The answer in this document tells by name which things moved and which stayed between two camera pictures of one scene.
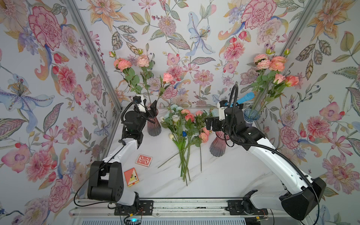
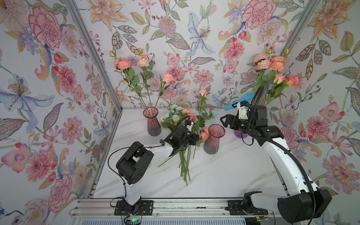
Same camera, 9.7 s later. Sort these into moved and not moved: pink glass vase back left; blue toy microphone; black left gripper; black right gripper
Moved: black right gripper; black left gripper
Not moved: pink glass vase back left; blue toy microphone
